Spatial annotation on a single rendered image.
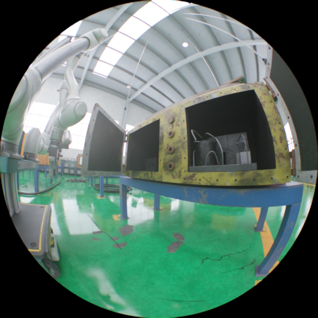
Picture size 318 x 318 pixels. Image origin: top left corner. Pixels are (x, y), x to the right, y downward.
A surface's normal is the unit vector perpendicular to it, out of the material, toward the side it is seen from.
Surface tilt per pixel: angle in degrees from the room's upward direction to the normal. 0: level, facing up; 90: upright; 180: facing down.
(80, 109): 98
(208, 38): 180
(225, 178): 90
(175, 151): 90
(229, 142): 90
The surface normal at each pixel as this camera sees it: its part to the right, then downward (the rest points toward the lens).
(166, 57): -0.03, 0.99
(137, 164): 0.71, -0.07
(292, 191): -0.70, -0.11
